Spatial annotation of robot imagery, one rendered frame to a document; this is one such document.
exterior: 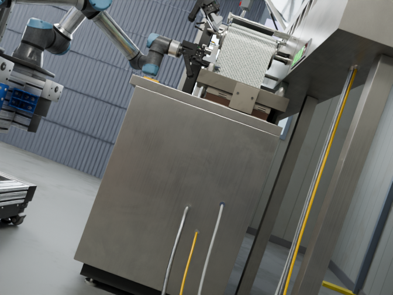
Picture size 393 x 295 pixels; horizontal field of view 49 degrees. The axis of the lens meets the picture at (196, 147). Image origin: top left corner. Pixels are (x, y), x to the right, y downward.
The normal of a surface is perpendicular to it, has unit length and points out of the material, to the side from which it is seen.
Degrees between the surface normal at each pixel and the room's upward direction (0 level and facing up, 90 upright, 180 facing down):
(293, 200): 90
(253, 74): 90
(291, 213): 90
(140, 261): 90
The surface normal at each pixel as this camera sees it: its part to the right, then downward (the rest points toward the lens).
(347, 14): -0.01, -0.02
